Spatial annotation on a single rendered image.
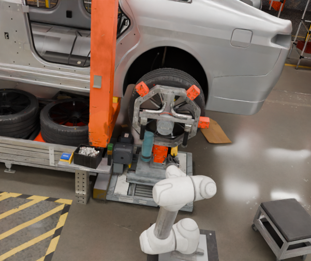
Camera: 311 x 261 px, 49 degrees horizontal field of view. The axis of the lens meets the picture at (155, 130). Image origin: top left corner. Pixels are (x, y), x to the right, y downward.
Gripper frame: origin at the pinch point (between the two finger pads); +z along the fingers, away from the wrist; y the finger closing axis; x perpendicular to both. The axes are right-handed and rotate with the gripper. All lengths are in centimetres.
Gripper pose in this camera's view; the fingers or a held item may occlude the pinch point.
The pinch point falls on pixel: (169, 157)
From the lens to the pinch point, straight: 262.6
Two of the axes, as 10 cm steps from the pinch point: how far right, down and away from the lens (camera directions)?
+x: -1.2, 9.5, 2.9
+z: -0.4, -2.9, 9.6
